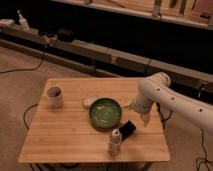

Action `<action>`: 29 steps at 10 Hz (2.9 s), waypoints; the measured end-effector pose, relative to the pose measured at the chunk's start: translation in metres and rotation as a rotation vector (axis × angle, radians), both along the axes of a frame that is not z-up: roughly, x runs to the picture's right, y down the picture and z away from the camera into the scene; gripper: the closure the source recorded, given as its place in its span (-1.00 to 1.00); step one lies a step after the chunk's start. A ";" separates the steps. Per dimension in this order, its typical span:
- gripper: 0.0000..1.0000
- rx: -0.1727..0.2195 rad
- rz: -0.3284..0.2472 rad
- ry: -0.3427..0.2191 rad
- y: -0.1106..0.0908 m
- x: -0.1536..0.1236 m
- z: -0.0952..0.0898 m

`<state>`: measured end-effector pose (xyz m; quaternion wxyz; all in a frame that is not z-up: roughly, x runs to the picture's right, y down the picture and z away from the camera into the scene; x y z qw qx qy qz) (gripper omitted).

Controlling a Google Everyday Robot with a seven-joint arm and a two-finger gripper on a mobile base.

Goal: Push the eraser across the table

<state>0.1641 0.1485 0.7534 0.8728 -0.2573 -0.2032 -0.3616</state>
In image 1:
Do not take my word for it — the black cable under table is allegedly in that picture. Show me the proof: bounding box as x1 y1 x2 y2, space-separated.
22 103 40 131

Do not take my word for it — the black cable right floor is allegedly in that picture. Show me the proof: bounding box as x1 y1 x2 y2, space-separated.
194 129 213 171

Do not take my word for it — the black eraser block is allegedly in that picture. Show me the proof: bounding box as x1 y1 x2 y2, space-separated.
119 121 136 140

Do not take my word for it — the black floor cable left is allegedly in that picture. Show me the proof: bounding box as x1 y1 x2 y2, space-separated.
0 45 47 75

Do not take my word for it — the black box on ledge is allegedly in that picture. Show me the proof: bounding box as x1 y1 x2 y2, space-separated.
57 29 75 42

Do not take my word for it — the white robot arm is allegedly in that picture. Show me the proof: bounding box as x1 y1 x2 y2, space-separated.
125 72 213 136

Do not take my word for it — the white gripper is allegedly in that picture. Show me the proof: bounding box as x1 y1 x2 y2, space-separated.
122 96 151 126

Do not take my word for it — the white spray bottle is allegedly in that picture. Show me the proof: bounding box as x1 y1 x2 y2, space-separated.
17 11 30 31

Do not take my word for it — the small white bottle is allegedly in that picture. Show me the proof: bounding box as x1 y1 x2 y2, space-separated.
108 129 122 155

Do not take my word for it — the green round plate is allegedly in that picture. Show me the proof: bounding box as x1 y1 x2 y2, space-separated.
89 98 122 129

